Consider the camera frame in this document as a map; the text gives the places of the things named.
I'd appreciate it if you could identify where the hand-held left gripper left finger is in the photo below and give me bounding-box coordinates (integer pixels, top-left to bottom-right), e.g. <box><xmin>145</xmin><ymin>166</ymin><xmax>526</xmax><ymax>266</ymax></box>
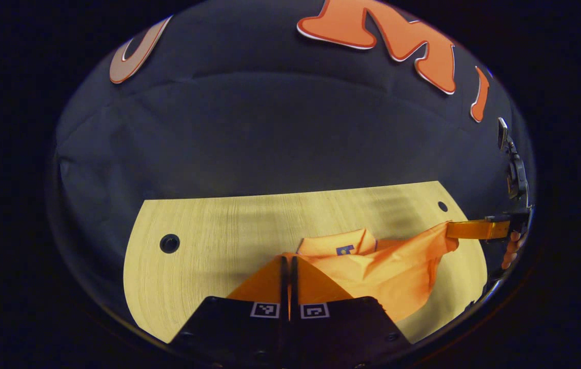
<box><xmin>170</xmin><ymin>256</ymin><xmax>290</xmax><ymax>365</ymax></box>

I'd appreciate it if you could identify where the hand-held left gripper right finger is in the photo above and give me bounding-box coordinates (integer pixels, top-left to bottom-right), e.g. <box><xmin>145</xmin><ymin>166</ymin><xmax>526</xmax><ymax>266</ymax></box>
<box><xmin>290</xmin><ymin>256</ymin><xmax>414</xmax><ymax>365</ymax></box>

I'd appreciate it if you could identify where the orange polo T-shirt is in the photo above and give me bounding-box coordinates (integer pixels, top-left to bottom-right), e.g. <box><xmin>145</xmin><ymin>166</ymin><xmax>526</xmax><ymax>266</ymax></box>
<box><xmin>285</xmin><ymin>221</ymin><xmax>460</xmax><ymax>323</ymax></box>

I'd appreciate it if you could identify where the black backdrop cloth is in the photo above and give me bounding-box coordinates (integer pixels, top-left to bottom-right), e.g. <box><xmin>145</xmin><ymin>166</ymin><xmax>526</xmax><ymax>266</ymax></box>
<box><xmin>54</xmin><ymin>0</ymin><xmax>535</xmax><ymax>329</ymax></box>

